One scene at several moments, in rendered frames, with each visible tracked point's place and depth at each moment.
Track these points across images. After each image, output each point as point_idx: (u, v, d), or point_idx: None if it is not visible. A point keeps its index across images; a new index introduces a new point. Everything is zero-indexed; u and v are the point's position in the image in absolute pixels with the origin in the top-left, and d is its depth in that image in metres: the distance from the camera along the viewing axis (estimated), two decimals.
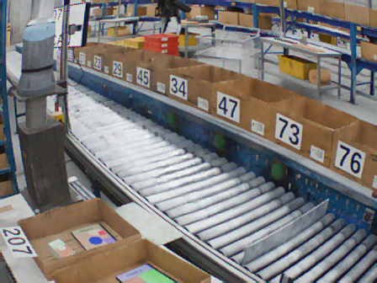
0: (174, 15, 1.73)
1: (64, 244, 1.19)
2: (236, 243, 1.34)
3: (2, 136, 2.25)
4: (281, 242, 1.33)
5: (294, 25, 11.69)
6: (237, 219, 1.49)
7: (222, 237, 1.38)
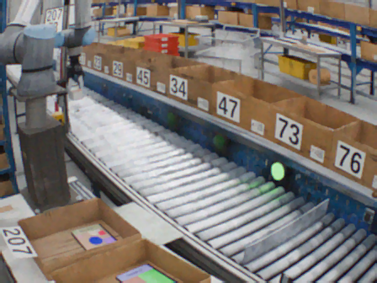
0: (75, 75, 1.96)
1: (78, 88, 2.01)
2: (236, 243, 1.34)
3: (2, 136, 2.25)
4: (281, 242, 1.33)
5: (294, 25, 11.69)
6: (237, 219, 1.49)
7: (222, 237, 1.38)
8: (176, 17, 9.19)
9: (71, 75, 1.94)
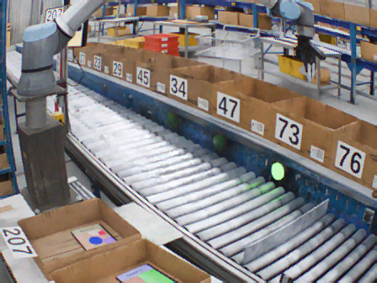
0: (311, 60, 1.58)
1: None
2: (236, 243, 1.34)
3: (2, 136, 2.25)
4: (281, 242, 1.33)
5: (294, 25, 11.69)
6: (237, 219, 1.49)
7: (222, 237, 1.38)
8: (176, 17, 9.19)
9: (309, 59, 1.57)
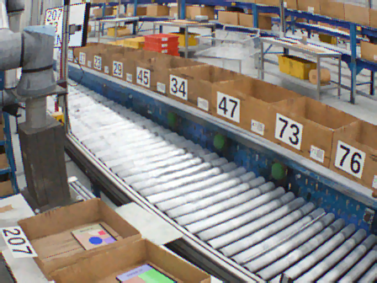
0: (18, 102, 2.06)
1: None
2: (236, 243, 1.34)
3: (2, 136, 2.25)
4: None
5: (294, 25, 11.69)
6: (237, 219, 1.49)
7: (222, 237, 1.38)
8: (176, 17, 9.19)
9: (18, 103, 2.04)
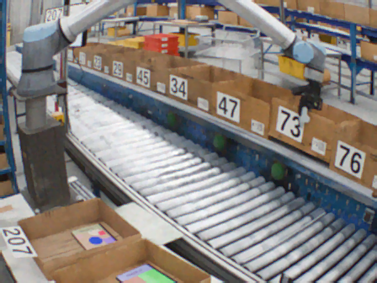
0: None
1: None
2: (236, 243, 1.34)
3: (2, 136, 2.25)
4: None
5: (294, 25, 11.69)
6: (237, 219, 1.49)
7: (222, 237, 1.38)
8: (176, 17, 9.19)
9: None
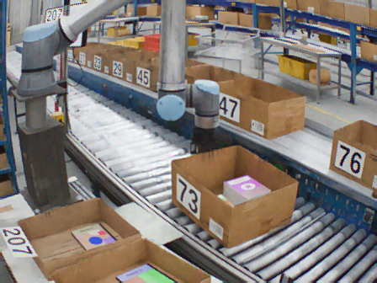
0: None
1: (225, 200, 1.53)
2: (236, 244, 1.33)
3: (2, 136, 2.25)
4: None
5: (294, 25, 11.69)
6: None
7: None
8: None
9: None
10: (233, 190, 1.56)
